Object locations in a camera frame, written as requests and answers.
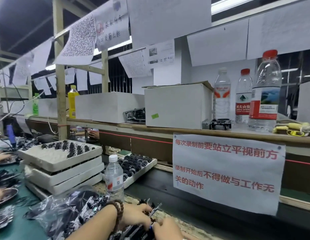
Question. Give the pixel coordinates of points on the person's right hand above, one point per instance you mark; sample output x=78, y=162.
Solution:
x=168, y=231

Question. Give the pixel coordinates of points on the person's left hand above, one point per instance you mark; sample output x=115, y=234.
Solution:
x=135, y=216

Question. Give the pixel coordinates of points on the black conveyor belt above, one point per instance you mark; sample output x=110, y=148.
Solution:
x=195, y=212

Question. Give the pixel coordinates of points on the pile of black mechanism assemblies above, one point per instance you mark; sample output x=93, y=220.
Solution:
x=70, y=212

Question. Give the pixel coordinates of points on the person's left forearm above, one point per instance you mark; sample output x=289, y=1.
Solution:
x=95, y=227

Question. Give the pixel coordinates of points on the clear plastic bottle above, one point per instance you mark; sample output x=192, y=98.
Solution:
x=222, y=97
x=114, y=182

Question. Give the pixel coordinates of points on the white plastic tray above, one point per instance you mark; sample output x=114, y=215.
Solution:
x=145, y=172

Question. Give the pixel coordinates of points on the group of black wheels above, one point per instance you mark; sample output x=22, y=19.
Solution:
x=132, y=165

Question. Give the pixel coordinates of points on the brown cardboard panel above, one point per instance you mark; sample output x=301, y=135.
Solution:
x=155, y=150

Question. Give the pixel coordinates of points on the white paper sign red text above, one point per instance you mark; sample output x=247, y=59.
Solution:
x=230, y=197

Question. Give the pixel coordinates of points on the stack of white trays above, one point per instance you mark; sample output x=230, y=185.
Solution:
x=60, y=180

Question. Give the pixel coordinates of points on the cluster of black wheels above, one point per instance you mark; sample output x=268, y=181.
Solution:
x=67, y=148

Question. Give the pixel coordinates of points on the white cardboard box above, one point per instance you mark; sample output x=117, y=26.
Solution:
x=45, y=107
x=110, y=107

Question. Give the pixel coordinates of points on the dark metal device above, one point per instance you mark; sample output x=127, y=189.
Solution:
x=217, y=125

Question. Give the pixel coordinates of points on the white box green sticker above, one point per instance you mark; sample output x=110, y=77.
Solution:
x=177, y=105

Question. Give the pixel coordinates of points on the round metal bowl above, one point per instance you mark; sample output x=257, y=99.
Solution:
x=7, y=197

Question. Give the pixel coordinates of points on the yellow plastic bottle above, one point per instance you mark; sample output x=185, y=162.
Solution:
x=73, y=102

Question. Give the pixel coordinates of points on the black window grille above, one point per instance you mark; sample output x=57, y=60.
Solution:
x=117, y=77

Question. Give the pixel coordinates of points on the small green bottle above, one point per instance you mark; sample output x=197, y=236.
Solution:
x=35, y=106

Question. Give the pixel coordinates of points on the blue handheld tool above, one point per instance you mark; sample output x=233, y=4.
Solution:
x=10, y=135

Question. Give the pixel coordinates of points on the wooden shelf beam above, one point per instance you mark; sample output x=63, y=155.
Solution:
x=300, y=147

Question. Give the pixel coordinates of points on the yellow plastic object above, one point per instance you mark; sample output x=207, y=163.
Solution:
x=292, y=127

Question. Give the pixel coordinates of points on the bottle with orange label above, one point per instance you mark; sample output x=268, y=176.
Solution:
x=265, y=92

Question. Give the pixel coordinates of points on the wooden post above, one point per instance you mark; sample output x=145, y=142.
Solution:
x=60, y=72
x=104, y=72

